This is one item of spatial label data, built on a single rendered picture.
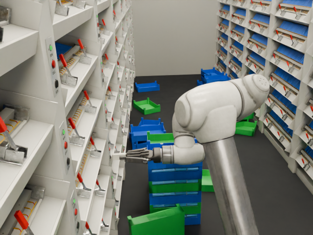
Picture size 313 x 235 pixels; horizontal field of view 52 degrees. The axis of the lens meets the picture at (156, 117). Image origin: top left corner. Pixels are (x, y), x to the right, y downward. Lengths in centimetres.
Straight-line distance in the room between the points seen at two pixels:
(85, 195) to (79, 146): 19
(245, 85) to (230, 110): 11
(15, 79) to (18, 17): 12
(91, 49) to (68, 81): 43
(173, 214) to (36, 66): 129
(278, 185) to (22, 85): 205
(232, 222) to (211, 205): 115
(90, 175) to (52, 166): 48
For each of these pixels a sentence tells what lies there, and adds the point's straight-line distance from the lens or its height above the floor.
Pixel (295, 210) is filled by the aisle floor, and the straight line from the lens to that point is 228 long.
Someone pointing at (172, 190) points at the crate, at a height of 26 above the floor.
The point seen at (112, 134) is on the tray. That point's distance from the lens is 197.
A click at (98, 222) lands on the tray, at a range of 132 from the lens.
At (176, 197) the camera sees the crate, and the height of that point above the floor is 20.
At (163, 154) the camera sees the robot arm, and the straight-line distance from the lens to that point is 154.
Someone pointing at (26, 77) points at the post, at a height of 117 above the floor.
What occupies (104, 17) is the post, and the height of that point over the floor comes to 116.
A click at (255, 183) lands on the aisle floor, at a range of 245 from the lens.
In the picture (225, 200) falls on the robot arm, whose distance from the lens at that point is 103.
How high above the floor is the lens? 134
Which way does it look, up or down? 23 degrees down
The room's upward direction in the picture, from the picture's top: 2 degrees counter-clockwise
